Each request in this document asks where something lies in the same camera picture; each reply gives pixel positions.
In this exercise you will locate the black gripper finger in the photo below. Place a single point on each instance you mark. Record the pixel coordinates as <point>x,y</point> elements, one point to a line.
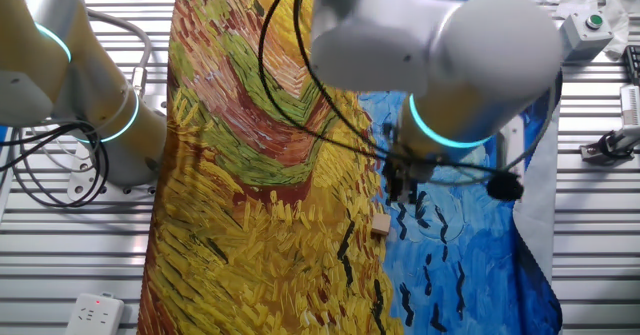
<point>407,196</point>
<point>394,194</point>

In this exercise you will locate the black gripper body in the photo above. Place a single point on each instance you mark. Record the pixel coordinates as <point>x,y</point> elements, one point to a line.
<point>402,175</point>

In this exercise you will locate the small wooden block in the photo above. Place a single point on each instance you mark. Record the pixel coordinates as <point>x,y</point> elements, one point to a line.
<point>381,223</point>

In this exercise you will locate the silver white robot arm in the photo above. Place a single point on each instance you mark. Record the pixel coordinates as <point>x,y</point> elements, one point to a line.
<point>450,40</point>

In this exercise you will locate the painted wheatfield print cloth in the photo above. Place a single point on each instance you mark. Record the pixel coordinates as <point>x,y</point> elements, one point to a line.
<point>250,200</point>

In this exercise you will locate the grey box with green button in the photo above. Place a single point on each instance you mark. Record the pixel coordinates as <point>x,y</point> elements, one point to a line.
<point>587,37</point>

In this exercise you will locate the black keyboard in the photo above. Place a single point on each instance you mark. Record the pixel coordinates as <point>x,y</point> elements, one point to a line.
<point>634,65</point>

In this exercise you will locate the white power strip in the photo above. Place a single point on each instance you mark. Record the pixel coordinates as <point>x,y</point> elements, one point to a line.
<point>95,316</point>

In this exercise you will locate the silver ribbed camera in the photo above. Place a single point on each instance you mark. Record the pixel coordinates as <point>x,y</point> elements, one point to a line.
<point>631,105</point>

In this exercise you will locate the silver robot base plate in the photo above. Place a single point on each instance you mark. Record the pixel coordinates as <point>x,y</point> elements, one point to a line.
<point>82,185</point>

